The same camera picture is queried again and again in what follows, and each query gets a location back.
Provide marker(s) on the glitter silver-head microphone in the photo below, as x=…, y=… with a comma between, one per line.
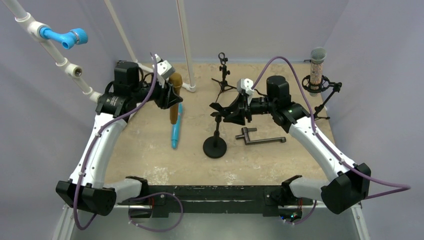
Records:
x=317, y=58

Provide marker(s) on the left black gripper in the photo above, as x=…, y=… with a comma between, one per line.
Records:
x=167, y=97

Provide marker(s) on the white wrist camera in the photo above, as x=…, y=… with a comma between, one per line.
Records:
x=164, y=71
x=245, y=87

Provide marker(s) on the gold microphone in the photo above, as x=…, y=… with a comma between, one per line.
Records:
x=177, y=82

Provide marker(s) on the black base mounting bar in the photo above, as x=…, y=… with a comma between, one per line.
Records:
x=266, y=200

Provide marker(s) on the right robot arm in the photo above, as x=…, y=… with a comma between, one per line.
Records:
x=347, y=183

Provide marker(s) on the blue microphone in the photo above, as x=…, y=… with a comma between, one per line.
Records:
x=175, y=133

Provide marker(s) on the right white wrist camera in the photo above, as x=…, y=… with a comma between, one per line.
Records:
x=245, y=87

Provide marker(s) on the blue pipe fitting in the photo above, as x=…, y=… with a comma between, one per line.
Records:
x=76, y=36

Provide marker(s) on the black round-base microphone stand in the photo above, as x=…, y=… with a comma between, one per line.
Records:
x=214, y=146

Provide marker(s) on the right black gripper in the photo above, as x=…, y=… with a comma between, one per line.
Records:
x=245, y=108

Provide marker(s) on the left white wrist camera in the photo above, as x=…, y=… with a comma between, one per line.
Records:
x=164, y=71

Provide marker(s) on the black tripod microphone stand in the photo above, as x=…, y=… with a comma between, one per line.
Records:
x=223, y=84

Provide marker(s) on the dark grey metal pipe fitting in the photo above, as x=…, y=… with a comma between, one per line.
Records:
x=245, y=136

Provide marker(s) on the white PVC pipe frame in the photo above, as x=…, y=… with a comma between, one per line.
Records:
x=73, y=71

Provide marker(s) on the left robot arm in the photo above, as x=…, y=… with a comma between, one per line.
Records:
x=85, y=189

